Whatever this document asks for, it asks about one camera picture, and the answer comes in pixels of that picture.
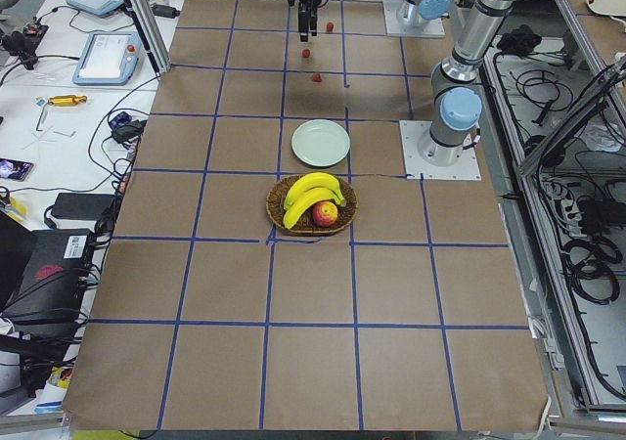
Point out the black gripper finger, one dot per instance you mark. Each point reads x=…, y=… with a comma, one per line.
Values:
x=313, y=21
x=303, y=23

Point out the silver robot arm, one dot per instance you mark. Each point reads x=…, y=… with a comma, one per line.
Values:
x=457, y=107

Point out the light green plate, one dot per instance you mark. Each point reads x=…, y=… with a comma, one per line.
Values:
x=320, y=143

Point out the yellow banana bunch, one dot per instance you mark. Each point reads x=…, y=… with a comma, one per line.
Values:
x=307, y=191

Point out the wicker fruit basket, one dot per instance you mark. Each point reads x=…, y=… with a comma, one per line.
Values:
x=306, y=226

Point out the red apple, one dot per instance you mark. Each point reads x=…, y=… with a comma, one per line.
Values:
x=324, y=213

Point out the near teach pendant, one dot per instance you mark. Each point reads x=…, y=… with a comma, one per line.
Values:
x=108, y=59

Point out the black power adapter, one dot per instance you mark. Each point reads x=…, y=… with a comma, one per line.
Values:
x=78, y=206

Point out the smartphone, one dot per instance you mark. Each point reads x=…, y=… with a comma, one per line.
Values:
x=16, y=170

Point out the black computer box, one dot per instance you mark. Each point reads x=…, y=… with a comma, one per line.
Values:
x=41, y=270

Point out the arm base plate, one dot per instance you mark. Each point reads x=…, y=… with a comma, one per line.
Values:
x=424, y=20
x=425, y=159

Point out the aluminium frame post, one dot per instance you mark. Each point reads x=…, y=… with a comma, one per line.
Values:
x=145, y=22

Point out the yellow handled tool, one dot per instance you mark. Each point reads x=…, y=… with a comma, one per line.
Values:
x=64, y=101

